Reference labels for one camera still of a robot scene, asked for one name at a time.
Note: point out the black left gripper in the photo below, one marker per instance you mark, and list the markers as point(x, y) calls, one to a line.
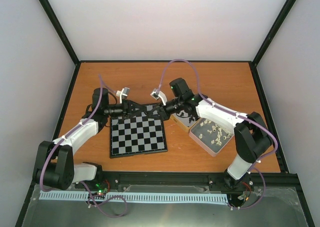
point(127, 111)

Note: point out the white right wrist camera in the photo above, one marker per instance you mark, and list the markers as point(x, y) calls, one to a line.
point(157, 94)

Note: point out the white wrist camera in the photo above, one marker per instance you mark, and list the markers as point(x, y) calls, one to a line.
point(157, 94)
point(122, 94)

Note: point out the silver tin lid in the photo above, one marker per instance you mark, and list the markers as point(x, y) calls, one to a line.
point(215, 137)

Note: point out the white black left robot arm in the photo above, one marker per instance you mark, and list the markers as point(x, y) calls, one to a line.
point(54, 165)

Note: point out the black frame post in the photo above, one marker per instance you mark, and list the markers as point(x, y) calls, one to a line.
point(49, 11)
point(282, 15)

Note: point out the black white chess board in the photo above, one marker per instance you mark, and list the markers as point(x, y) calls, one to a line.
point(136, 136)

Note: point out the black frame post right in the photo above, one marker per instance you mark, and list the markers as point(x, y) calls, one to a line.
point(282, 15)

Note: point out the black frame post left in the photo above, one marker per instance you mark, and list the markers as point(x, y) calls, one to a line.
point(49, 11)

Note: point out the light blue cable duct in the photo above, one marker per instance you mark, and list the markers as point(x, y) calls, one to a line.
point(138, 197)

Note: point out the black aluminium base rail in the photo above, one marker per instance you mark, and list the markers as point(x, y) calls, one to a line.
point(213, 180)

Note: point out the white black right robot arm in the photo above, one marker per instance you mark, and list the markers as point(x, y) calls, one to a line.
point(252, 138)

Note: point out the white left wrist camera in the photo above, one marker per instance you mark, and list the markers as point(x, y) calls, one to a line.
point(122, 94)

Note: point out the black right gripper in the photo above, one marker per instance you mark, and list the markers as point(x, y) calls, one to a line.
point(161, 112)

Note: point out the gold metal tin box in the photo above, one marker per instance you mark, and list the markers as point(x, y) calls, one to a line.
point(184, 120)

